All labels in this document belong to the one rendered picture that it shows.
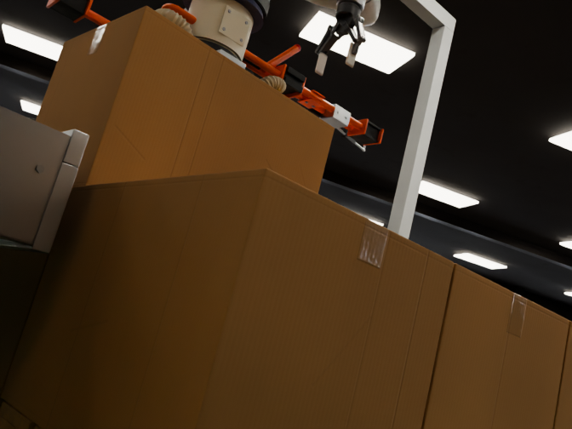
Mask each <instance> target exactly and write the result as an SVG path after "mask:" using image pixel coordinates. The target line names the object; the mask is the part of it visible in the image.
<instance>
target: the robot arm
mask: <svg viewBox="0 0 572 429"><path fill-rule="evenodd" d="M307 1H308V2H310V3H314V4H316V5H318V6H321V7H325V8H327V9H333V10H336V13H335V18H336V23H335V25H334V26H332V25H329V26H328V29H327V31H326V32H325V34H324V36H323V38H322V40H321V42H320V44H319V45H318V46H317V49H316V50H315V53H316V54H318V58H317V66H316V69H315V72H316V73H317V74H318V75H320V76H322V75H323V71H324V67H325V65H326V61H327V58H328V56H327V55H326V54H327V53H328V52H329V51H330V50H331V49H332V47H333V46H334V45H335V43H336V42H337V40H340V39H341V38H342V37H344V36H347V35H348V34H349V36H350V38H351V39H352V42H351V43H350V47H349V50H348V53H347V57H346V64H347V65H349V66H350V67H351V68H353V66H354V62H355V59H356V56H357V54H358V49H359V46H360V45H361V43H365V42H366V37H365V32H364V28H363V27H364V26H370V25H372V24H374V23H375V22H376V20H377V19H378V16H379V12H380V0H307ZM354 26H356V30H357V34H356V32H355V30H354V28H353V27H354ZM335 33H336V34H337V35H338V36H336V35H335Z"/></svg>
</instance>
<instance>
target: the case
mask: <svg viewBox="0 0 572 429"><path fill-rule="evenodd" d="M36 122H39V123H41V124H44V125H46V126H48V127H50V128H52V129H56V130H58V131H60V132H65V131H68V130H71V129H76V130H79V131H81V132H83V133H85V134H88V135H89V140H88V143H87V145H86V148H85V151H84V154H83V157H82V160H81V163H80V165H79V167H78V172H77V175H76V178H75V180H74V183H73V186H89V185H98V184H107V183H116V182H125V181H134V180H151V179H160V178H169V177H178V176H188V175H196V174H213V173H223V172H232V171H241V170H250V169H270V170H272V171H274V172H276V173H278V174H280V175H282V176H284V177H286V178H288V179H290V180H292V181H293V182H295V183H297V184H299V185H301V186H304V187H305V188H307V189H309V190H311V191H313V192H315V193H317V194H318V191H319V187H320V184H321V180H322V178H323V172H324V168H325V164H326V161H327V157H328V154H329V148H330V144H331V140H332V137H333V134H334V131H335V128H334V127H332V126H331V125H329V124H328V123H326V122H324V120H322V119H321V118H319V117H317V116H316V115H314V114H312V113H311V112H309V111H308V110H307V109H305V108H304V107H302V106H300V105H299V104H297V103H296V102H294V101H292V100H291V99H290V98H288V97H287V96H285V95H284V94H282V93H280V92H279V91H277V90H276V89H274V88H273V87H271V86H270V85H268V84H267V83H265V82H263V81H262V80H260V79H259V78H258V77H256V76H254V75H253V74H251V73H250V72H248V71H246V70H245V69H243V68H242V67H241V66H239V65H238V64H236V63H235V62H233V61H231V60H229V59H228V58H226V57H225V56H224V55H223V54H221V53H219V52H218V51H216V50H215V49H212V48H211V47H210V46H208V45H207V44H206V43H204V42H202V41H201V40H199V39H198V38H196V37H194V36H193V35H192V34H190V33H189V32H187V31H185V30H184V29H182V28H181V27H179V26H177V25H176V24H175V23H173V22H172V21H170V20H168V19H167V18H165V17H164V16H162V15H161V14H159V13H158V12H157V11H155V10H153V9H151V8H150V7H148V6H145V7H143V8H141V9H137V10H135V11H134V12H131V13H129V14H126V15H124V16H122V17H120V18H118V19H115V20H113V21H111V22H108V23H106V24H104V25H103V26H99V27H97V28H95V29H93V30H91V31H88V32H85V33H84V34H82V35H80V36H77V37H74V38H73V39H70V40H68V41H66V42H64V45H63V47H62V50H61V52H60V56H59V59H58V61H57V63H56V66H55V69H54V72H53V75H52V77H51V80H50V82H49V86H48V88H47V91H46V94H45V96H44V98H43V103H42V104H41V107H40V110H39V113H38V114H37V119H36Z"/></svg>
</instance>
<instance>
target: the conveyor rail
mask: <svg viewBox="0 0 572 429"><path fill-rule="evenodd" d="M70 138H71V136H70V135H67V134H64V133H61V132H60V131H58V130H56V129H52V128H50V127H48V126H46V125H44V124H41V123H39V122H36V121H34V120H32V119H30V118H28V117H25V116H22V115H20V114H19V113H16V112H13V111H11V110H9V109H7V108H5V107H2V106H0V238H3V239H6V240H9V241H11V242H15V243H19V244H22V245H31V246H33V244H34V241H35V238H36V235H37V232H38V229H39V227H40V224H41V221H42V218H43V215H44V212H45V209H46V207H47V204H48V201H49V198H50V195H51V192H52V190H53V187H54V183H55V181H56V178H57V175H58V173H59V170H60V166H61V164H62V161H63V158H64V156H65V153H66V149H67V147H68V144H69V141H70Z"/></svg>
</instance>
